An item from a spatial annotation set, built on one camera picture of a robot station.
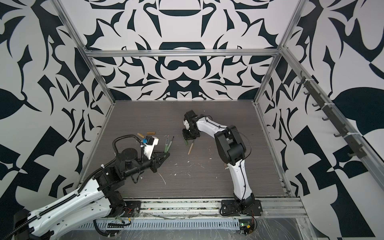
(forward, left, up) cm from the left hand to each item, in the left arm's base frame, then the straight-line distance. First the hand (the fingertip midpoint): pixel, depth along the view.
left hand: (169, 151), depth 69 cm
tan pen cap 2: (+24, +23, -24) cm, 41 cm away
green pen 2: (+2, +1, +3) cm, 3 cm away
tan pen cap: (+25, +17, -23) cm, 38 cm away
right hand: (+20, -7, -21) cm, 30 cm away
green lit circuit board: (-28, -35, -24) cm, 51 cm away
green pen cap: (+17, -8, -22) cm, 29 cm away
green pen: (+16, +3, -23) cm, 28 cm away
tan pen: (+12, -10, -22) cm, 27 cm away
